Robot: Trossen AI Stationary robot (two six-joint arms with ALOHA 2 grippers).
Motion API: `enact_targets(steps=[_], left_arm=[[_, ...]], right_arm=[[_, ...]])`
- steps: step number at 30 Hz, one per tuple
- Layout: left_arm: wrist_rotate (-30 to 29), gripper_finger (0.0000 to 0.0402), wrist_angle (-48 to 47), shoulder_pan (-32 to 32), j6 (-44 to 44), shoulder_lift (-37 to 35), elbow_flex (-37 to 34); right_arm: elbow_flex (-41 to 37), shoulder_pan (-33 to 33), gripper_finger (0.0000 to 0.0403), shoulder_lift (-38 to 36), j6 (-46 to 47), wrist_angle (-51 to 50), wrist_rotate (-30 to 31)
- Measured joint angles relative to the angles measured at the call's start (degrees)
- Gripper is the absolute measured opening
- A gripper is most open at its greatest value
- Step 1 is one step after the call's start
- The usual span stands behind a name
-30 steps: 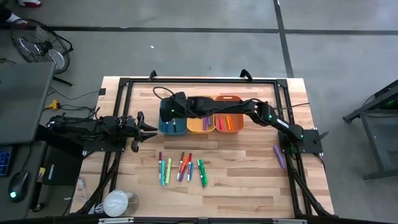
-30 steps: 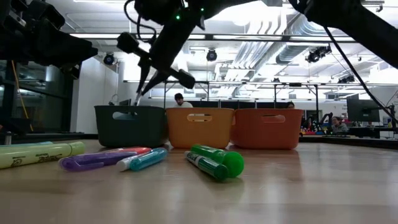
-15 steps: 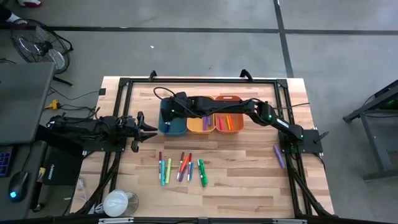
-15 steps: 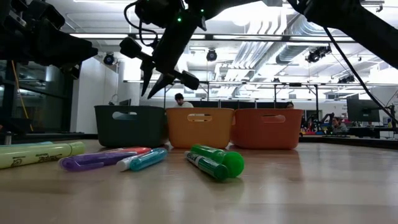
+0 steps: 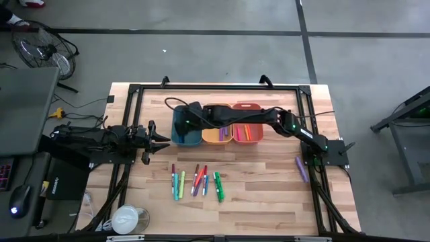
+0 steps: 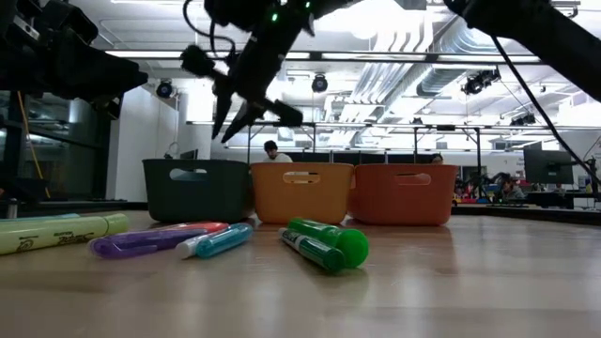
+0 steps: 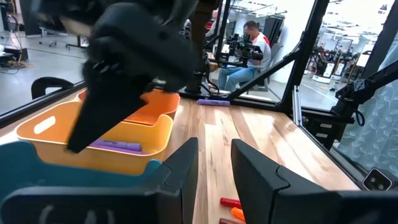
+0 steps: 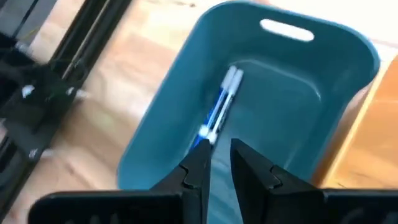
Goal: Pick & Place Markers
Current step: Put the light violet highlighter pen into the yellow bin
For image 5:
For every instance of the yellow label tag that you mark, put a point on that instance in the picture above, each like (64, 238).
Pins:
(44, 188)

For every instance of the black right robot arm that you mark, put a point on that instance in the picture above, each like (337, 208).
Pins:
(252, 116)

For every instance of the dark metal table stand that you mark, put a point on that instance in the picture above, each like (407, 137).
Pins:
(401, 148)

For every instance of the orange plastic bin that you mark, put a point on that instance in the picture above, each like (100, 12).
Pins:
(256, 134)

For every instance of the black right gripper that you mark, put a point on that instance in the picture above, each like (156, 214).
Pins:
(188, 116)

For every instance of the backlit keyboard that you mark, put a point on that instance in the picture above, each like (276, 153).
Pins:
(5, 174)

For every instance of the maroon capped thin marker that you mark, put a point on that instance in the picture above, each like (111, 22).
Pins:
(173, 178)

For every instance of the yellow plastic bin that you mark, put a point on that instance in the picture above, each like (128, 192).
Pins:
(211, 136)

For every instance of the silver aluminium bracket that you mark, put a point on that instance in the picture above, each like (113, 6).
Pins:
(312, 239)
(124, 238)

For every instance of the small black square pad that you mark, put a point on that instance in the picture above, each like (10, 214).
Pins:
(110, 99)

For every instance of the brown capped thin marker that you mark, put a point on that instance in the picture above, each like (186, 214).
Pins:
(193, 187)

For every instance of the blue capped thin marker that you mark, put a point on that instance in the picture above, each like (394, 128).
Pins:
(181, 138)

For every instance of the black aluminium frame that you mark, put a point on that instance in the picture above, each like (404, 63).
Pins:
(218, 87)

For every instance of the purple highlighter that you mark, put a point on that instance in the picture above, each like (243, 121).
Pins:
(301, 168)
(221, 133)
(226, 131)

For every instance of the pink highlighter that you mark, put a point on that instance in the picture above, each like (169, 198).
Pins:
(238, 133)

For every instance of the black floor fan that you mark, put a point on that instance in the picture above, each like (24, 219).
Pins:
(47, 52)

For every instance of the turquoise highlighter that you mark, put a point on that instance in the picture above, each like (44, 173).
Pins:
(176, 188)

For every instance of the red capped thin marker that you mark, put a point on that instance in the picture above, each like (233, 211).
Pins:
(204, 170)

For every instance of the green capped thin marker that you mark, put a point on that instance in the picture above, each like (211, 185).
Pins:
(215, 178)

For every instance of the light green highlighter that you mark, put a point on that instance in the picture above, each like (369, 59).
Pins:
(181, 185)

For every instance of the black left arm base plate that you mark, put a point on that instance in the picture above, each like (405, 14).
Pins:
(111, 159)

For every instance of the black computer mouse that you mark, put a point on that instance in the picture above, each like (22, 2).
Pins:
(20, 198)

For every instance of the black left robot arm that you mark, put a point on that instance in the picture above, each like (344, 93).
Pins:
(87, 138)

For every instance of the orange highlighter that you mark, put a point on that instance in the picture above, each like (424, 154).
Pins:
(199, 176)

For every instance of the blue highlighter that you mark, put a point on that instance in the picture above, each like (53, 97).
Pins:
(206, 186)

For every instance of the black box white print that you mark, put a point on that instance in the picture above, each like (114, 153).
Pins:
(67, 181)

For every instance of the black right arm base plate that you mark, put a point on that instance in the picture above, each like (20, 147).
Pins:
(336, 158)

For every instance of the black frame clamp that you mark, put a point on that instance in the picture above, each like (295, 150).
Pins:
(267, 80)
(164, 80)

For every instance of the person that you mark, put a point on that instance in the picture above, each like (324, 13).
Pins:
(32, 3)

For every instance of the teal plastic bin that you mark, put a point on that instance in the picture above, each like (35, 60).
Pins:
(195, 139)

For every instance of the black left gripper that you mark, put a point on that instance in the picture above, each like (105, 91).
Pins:
(141, 138)

